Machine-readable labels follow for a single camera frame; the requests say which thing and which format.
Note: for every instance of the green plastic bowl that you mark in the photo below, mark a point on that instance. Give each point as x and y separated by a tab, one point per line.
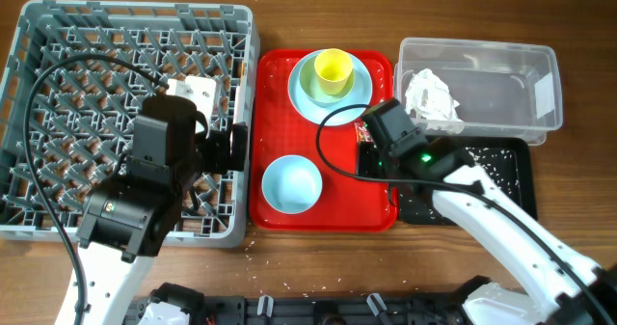
309	81

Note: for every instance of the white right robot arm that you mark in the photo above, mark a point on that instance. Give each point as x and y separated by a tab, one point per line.
560	285

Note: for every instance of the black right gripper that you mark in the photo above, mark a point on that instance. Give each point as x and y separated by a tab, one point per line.
364	159

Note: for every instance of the red serving tray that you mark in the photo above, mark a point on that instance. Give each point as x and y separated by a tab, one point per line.
287	122

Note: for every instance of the light blue food bowl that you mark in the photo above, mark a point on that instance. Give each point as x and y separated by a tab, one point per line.
291	184

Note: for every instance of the clear plastic bin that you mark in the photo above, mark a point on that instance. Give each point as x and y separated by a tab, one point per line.
504	89

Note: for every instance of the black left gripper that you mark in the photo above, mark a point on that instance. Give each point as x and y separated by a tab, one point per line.
219	161

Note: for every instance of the black tray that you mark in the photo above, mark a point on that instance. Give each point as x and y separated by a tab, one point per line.
507	161

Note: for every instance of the yellow plastic cup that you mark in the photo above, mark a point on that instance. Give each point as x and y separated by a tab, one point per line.
333	68

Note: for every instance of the white napkin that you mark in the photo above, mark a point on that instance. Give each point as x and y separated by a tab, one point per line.
429	97

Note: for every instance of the grey dishwasher rack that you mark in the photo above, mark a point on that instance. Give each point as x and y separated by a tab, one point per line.
75	79

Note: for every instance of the white plastic fork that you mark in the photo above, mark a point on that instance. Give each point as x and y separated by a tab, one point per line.
238	109

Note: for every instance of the red snack wrapper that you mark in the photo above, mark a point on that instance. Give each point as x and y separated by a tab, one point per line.
362	133

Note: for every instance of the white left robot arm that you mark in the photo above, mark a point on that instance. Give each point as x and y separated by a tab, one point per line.
103	286

